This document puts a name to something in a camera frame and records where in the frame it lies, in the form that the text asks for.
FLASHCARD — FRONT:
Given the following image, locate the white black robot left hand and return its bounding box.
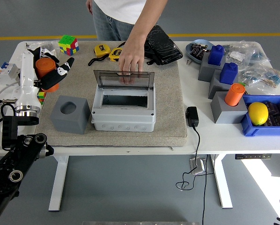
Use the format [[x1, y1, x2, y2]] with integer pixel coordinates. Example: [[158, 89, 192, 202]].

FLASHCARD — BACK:
[[15, 46, 75, 111]]

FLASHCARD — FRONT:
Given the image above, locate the person's left hand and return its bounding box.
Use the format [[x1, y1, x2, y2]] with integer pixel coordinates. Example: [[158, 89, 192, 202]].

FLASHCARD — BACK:
[[118, 38, 146, 85]]

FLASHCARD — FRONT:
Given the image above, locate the smoky transparent box lid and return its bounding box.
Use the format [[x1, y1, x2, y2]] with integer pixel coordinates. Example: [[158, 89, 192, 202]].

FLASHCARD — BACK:
[[93, 69, 155, 91]]

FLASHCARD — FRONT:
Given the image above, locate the orange cylinder battery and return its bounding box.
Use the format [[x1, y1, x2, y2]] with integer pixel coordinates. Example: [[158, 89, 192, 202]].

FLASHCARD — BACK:
[[224, 83, 246, 107], [35, 58, 60, 93]]

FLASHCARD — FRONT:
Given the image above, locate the grey plastic junction box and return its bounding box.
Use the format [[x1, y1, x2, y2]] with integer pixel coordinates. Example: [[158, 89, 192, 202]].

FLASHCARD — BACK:
[[91, 83, 156, 132]]

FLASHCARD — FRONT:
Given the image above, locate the multicolour puzzle cube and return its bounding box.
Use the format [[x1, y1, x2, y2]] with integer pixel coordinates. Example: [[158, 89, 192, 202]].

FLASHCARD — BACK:
[[58, 34, 80, 57], [37, 90, 47, 105]]

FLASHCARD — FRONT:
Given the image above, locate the yellow tape measure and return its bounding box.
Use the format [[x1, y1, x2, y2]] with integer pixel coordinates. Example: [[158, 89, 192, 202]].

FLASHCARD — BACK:
[[88, 44, 112, 67], [108, 47, 124, 63]]

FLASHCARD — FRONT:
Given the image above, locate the person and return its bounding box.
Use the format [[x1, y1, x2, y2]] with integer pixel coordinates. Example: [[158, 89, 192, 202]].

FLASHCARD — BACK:
[[86, 0, 152, 42]]

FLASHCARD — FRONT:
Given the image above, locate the white blue circuit breaker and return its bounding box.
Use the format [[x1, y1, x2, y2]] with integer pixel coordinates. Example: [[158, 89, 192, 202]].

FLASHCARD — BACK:
[[0, 62, 21, 85]]

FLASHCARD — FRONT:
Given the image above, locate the glossy black case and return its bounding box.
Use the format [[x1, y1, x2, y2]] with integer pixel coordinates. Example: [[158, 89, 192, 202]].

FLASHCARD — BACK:
[[118, 24, 184, 66]]

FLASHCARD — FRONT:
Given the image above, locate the grey holder block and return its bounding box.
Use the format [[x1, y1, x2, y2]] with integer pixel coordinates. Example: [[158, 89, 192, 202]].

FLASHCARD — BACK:
[[210, 91, 248, 124], [198, 52, 226, 83], [207, 69, 239, 100], [50, 95, 91, 135]]

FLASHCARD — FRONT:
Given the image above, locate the clear bag of screws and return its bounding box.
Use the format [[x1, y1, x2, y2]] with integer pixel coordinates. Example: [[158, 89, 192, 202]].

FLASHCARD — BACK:
[[40, 41, 61, 53]]

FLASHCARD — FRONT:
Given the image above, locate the light blue dish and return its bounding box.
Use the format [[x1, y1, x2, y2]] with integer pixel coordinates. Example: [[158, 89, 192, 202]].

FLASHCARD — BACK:
[[185, 39, 215, 65]]

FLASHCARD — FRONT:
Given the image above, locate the black table control panel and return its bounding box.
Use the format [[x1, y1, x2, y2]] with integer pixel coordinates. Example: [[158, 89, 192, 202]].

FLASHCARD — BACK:
[[235, 154, 273, 160]]

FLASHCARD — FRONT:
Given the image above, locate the grey-brown mat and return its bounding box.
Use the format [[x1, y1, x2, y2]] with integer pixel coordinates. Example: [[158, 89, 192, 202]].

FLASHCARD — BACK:
[[34, 41, 189, 148]]

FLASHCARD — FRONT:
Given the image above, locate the blue plastic bin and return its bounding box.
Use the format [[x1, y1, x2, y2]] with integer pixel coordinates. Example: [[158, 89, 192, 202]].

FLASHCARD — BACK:
[[240, 94, 280, 138]]

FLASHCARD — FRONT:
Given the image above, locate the black power adapter plug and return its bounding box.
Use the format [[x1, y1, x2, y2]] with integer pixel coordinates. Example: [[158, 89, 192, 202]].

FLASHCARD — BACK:
[[185, 106, 199, 128]]

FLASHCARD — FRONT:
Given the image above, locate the blue bottle-shaped block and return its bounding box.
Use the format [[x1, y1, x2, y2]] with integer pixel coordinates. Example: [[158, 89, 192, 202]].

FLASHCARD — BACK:
[[219, 62, 239, 85], [207, 44, 226, 66]]

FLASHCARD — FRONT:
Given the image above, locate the yellow lemon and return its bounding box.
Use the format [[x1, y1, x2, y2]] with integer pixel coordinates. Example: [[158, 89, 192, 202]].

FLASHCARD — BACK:
[[248, 102, 269, 126]]

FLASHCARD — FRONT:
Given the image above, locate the clear bag with white label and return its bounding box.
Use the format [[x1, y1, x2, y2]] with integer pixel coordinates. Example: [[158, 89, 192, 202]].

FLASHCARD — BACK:
[[224, 43, 251, 68]]

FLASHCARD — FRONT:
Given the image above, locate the clear bag of small parts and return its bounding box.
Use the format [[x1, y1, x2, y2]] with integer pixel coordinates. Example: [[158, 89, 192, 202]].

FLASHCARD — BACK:
[[238, 65, 265, 89], [257, 67, 280, 96]]

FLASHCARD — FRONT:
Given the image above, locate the clear bag of blue parts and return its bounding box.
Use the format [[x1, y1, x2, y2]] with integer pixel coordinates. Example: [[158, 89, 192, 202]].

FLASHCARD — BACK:
[[245, 41, 272, 68]]

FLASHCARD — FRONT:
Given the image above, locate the black floor cable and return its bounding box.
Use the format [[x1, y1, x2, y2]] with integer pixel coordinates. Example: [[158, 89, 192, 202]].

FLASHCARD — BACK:
[[201, 154, 209, 225]]

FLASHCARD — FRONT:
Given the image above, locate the silver floor bracket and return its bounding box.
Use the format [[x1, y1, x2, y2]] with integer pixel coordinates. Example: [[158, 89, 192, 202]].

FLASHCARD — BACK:
[[189, 157, 206, 176]]

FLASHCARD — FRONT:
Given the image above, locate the black adapter cord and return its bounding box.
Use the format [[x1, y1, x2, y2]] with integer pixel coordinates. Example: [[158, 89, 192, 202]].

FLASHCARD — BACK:
[[175, 126, 201, 192]]

